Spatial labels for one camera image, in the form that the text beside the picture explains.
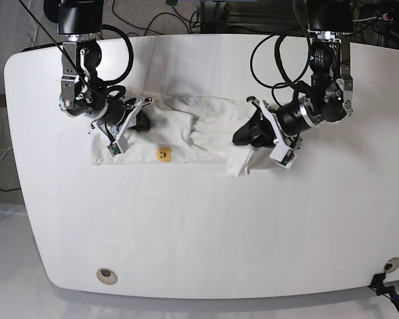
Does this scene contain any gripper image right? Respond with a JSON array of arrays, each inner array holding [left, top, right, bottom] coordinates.
[[232, 96, 302, 153]]

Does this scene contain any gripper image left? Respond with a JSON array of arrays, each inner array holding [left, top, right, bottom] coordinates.
[[90, 98, 152, 143]]

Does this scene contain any white printed T-shirt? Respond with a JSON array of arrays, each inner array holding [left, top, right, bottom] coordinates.
[[88, 89, 277, 177]]

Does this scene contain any left table grommet hole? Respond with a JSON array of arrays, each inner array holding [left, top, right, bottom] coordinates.
[[96, 268, 118, 285]]

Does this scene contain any table grommet hole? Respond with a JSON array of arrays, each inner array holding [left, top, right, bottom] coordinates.
[[96, 268, 118, 285], [384, 257, 399, 273]]

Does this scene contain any right table grommet hole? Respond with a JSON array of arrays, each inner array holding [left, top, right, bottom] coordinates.
[[384, 257, 399, 273]]

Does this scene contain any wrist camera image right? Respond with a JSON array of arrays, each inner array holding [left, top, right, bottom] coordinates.
[[269, 143, 297, 169]]

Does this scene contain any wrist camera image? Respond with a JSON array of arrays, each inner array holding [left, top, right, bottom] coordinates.
[[269, 143, 297, 169], [107, 137, 129, 157]]

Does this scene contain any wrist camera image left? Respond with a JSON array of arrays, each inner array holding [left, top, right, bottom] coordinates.
[[107, 137, 129, 157]]

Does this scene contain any black aluminium frame stand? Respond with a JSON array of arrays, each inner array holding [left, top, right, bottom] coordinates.
[[194, 0, 301, 35]]

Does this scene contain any white floor cable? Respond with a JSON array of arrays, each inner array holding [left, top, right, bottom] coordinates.
[[26, 0, 39, 47]]

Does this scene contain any black clamp with cable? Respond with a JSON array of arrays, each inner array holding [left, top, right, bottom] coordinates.
[[368, 273, 399, 313]]

